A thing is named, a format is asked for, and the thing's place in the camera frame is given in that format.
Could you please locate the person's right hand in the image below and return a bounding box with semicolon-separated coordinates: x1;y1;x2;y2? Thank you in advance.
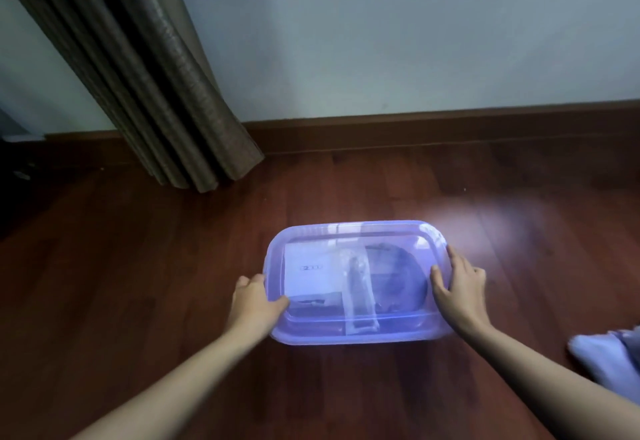
430;246;494;339

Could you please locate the person's left hand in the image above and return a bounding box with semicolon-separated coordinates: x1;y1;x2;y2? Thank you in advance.
225;274;291;338

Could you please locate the translucent purple plastic storage box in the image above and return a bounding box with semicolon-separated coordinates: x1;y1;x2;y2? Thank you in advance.
263;220;455;346

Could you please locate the person's left forearm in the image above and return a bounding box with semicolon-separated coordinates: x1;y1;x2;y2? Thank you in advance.
70;326;261;440

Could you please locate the person's right forearm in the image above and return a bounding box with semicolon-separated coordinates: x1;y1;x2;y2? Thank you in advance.
467;321;640;440

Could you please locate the dark grey cloth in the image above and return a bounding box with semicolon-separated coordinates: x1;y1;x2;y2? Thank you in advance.
365;243;429;313

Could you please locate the white paper booklet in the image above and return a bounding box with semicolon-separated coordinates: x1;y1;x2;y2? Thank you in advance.
283;243;361;309

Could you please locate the clear plastic packet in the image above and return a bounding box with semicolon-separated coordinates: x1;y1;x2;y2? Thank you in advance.
342;250;381;335

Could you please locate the brown wooden skirting board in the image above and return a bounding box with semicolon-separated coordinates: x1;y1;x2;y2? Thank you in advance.
44;100;640;156

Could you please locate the light blue cloth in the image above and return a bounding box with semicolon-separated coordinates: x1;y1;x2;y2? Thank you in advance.
567;326;640;404

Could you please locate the brown curtain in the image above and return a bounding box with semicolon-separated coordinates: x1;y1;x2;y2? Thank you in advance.
0;0;265;193

